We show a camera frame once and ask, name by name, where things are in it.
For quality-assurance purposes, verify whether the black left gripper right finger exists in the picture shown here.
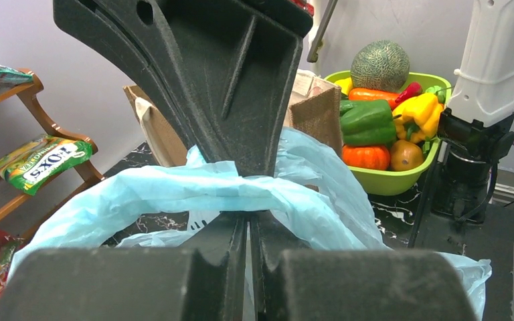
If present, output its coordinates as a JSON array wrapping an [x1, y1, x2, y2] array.
[[250, 211, 475, 320]]

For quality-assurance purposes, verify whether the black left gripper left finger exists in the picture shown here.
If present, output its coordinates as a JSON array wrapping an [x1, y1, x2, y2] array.
[[0, 212, 247, 320]]

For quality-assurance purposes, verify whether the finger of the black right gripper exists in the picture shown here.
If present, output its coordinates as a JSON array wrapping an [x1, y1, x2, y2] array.
[[53, 0, 315, 178]]

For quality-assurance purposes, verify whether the light blue plastic grocery bag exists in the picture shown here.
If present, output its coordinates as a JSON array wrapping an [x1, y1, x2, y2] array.
[[7, 128, 492, 320]]

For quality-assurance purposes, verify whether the brown paper bag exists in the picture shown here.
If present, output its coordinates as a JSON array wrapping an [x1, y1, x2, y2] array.
[[123, 70, 343, 167]]

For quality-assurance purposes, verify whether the green Fox's candy bag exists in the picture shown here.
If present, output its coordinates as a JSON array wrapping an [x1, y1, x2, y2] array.
[[0, 134, 92, 196]]

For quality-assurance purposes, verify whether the red carrot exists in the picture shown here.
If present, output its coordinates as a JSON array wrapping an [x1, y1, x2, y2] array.
[[348, 88, 399, 110]]

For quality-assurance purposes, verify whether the green vegetable basket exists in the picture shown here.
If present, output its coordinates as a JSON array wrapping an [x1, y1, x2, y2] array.
[[349, 72, 451, 196]]

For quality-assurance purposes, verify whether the green bell pepper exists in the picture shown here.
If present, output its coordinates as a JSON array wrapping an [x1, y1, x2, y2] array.
[[339, 100, 396, 146]]

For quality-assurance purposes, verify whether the green netted melon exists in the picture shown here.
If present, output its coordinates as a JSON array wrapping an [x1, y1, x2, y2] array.
[[350, 39, 410, 92]]

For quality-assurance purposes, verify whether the wooden snack shelf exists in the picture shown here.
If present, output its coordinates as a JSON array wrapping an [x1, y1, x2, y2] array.
[[0, 68, 106, 242]]

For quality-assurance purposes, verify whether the yellow bell pepper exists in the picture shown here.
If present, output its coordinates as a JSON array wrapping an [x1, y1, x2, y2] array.
[[392, 93, 444, 144]]

